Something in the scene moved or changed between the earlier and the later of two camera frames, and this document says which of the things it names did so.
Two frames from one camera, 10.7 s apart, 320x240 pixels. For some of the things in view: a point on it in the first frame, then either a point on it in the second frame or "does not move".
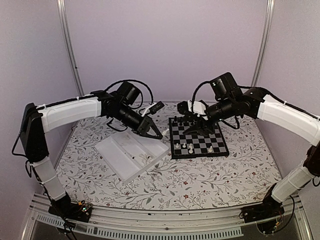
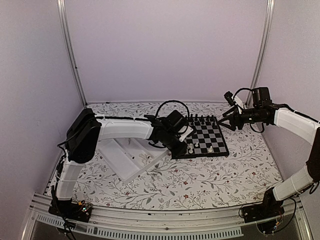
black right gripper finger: [197, 127] -> [233, 120]
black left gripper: [146, 122] -> [178, 152]
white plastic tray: [129, 153] does not move
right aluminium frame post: [267, 22] does not move
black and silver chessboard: [192, 145] does not move
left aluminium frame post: [64, 25] does not move
